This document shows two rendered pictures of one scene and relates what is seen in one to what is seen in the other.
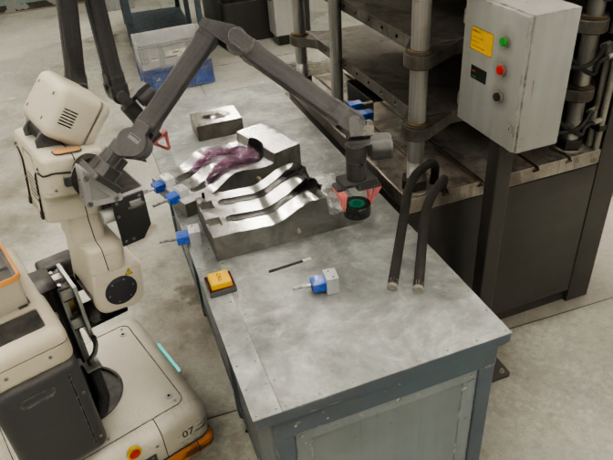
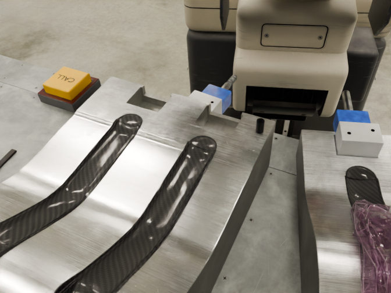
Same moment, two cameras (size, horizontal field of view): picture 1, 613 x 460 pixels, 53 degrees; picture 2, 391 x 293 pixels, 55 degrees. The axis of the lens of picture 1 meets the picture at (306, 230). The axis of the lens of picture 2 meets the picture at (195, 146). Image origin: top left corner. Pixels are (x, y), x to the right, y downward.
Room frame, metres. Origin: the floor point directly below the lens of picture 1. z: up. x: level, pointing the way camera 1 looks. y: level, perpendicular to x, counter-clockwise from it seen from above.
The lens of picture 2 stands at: (1.95, 0.04, 1.23)
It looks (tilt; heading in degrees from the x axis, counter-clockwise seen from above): 46 degrees down; 137
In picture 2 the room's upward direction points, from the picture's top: 4 degrees counter-clockwise
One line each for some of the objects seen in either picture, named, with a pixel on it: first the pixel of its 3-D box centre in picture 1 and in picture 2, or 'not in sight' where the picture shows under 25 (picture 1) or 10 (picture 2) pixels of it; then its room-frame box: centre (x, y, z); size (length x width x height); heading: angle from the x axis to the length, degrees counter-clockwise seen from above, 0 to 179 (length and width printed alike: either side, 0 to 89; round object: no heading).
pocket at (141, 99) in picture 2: (214, 227); (152, 107); (1.60, 0.29, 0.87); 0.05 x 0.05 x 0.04; 18
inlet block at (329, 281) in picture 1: (315, 284); not in sight; (1.34, -0.01, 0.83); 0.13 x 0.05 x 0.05; 100
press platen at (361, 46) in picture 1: (426, 74); not in sight; (2.55, -0.57, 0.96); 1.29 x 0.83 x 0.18; 18
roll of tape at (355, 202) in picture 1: (357, 208); not in sight; (1.47, -0.15, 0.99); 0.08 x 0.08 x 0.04
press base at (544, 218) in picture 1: (416, 191); not in sight; (2.56, -0.56, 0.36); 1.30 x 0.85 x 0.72; 18
